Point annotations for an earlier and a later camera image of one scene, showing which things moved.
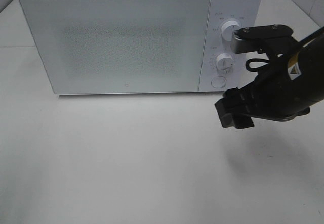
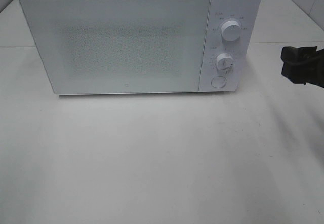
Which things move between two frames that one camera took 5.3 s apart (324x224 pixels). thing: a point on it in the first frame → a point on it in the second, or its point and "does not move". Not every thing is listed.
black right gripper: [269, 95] → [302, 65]
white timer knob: [224, 62] does not move
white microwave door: [113, 41] does not move
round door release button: [218, 82] does not move
